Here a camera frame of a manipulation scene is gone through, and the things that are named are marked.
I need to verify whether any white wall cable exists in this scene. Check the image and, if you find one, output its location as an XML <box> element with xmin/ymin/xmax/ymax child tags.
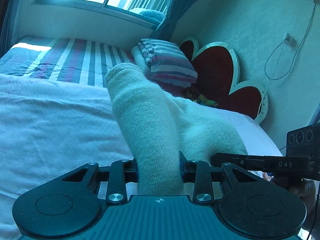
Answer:
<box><xmin>257</xmin><ymin>2</ymin><xmax>318</xmax><ymax>116</ymax></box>

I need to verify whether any right blue curtain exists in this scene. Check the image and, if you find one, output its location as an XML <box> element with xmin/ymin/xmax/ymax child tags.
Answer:
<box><xmin>150</xmin><ymin>0</ymin><xmax>198</xmax><ymax>41</ymax></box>

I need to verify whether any colourful cloth by headboard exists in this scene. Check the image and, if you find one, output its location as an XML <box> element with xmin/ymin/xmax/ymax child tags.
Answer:
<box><xmin>182</xmin><ymin>89</ymin><xmax>218</xmax><ymax>108</ymax></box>

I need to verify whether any striped mattress sheet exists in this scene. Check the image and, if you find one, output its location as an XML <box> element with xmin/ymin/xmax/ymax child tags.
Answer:
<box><xmin>1</xmin><ymin>35</ymin><xmax>134</xmax><ymax>87</ymax></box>

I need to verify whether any striped folded quilt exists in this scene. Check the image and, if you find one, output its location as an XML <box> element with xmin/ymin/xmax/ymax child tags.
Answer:
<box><xmin>138</xmin><ymin>38</ymin><xmax>197</xmax><ymax>88</ymax></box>

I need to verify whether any person's right hand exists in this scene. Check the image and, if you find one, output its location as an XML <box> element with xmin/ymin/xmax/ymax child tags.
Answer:
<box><xmin>271</xmin><ymin>172</ymin><xmax>317</xmax><ymax>215</ymax></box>

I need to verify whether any blue curtain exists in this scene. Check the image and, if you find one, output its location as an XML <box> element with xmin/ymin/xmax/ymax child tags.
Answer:
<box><xmin>1</xmin><ymin>0</ymin><xmax>20</xmax><ymax>56</ymax></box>
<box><xmin>150</xmin><ymin>0</ymin><xmax>198</xmax><ymax>41</ymax></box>

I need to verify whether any wall power socket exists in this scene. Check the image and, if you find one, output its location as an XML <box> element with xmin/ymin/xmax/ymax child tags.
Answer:
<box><xmin>283</xmin><ymin>33</ymin><xmax>293</xmax><ymax>44</ymax></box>

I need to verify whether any blue bundle on windowsill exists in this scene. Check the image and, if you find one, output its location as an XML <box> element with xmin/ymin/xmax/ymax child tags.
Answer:
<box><xmin>130</xmin><ymin>8</ymin><xmax>165</xmax><ymax>23</ymax></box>

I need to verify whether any red scalloped headboard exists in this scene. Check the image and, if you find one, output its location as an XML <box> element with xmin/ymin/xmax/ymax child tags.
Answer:
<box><xmin>179</xmin><ymin>37</ymin><xmax>268</xmax><ymax>124</ymax></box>

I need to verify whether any cream knit sweater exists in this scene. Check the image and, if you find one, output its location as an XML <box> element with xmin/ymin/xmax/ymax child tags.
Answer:
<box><xmin>105</xmin><ymin>63</ymin><xmax>247</xmax><ymax>196</ymax></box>

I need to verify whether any white pillow under quilt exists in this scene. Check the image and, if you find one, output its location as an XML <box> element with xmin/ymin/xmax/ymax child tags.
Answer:
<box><xmin>131</xmin><ymin>46</ymin><xmax>151</xmax><ymax>79</ymax></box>

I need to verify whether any left blue curtain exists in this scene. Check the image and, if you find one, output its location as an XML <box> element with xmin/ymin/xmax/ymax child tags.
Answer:
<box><xmin>1</xmin><ymin>0</ymin><xmax>20</xmax><ymax>56</ymax></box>

